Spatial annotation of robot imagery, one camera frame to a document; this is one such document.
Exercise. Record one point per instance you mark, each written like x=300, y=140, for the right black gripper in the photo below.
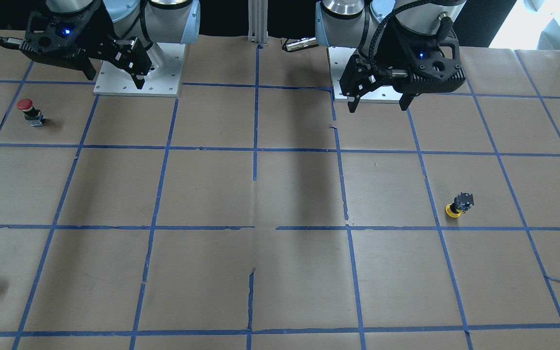
x=96, y=38

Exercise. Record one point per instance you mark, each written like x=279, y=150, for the aluminium frame post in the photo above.
x=257, y=11

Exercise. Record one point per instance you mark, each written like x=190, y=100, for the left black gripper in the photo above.
x=386, y=53

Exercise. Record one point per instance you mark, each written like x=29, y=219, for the red push button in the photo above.
x=32, y=115

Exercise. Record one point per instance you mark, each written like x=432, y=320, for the yellow push button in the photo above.
x=461, y=204

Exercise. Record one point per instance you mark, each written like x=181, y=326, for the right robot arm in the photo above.
x=164, y=27

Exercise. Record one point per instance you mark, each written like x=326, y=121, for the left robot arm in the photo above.
x=357, y=25

